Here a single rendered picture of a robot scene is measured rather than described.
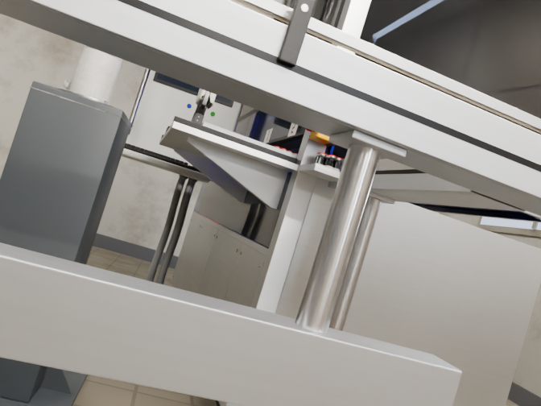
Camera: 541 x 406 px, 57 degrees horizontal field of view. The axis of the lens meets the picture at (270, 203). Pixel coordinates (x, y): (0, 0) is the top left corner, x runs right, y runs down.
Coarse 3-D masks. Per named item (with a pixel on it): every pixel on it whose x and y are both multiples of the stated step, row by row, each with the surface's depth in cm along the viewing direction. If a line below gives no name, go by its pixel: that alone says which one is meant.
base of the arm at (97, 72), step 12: (84, 48) 145; (84, 60) 144; (96, 60) 143; (108, 60) 145; (120, 60) 148; (84, 72) 143; (96, 72) 144; (108, 72) 145; (72, 84) 144; (84, 84) 143; (96, 84) 144; (108, 84) 146; (84, 96) 140; (96, 96) 144; (108, 96) 148
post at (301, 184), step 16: (352, 0) 155; (368, 0) 157; (352, 16) 155; (352, 32) 156; (304, 144) 155; (320, 144) 154; (304, 160) 153; (304, 176) 154; (288, 192) 156; (304, 192) 154; (288, 208) 153; (304, 208) 154; (288, 224) 153; (272, 240) 156; (288, 240) 153; (272, 256) 152; (288, 256) 153; (272, 272) 152; (256, 288) 157; (272, 288) 152; (256, 304) 152; (272, 304) 153
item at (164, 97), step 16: (160, 80) 241; (176, 80) 242; (144, 96) 240; (160, 96) 241; (176, 96) 242; (192, 96) 243; (144, 112) 240; (160, 112) 241; (176, 112) 242; (192, 112) 244; (208, 112) 245; (224, 112) 246; (240, 112) 248; (144, 128) 240; (160, 128) 241; (224, 128) 246; (144, 144) 240
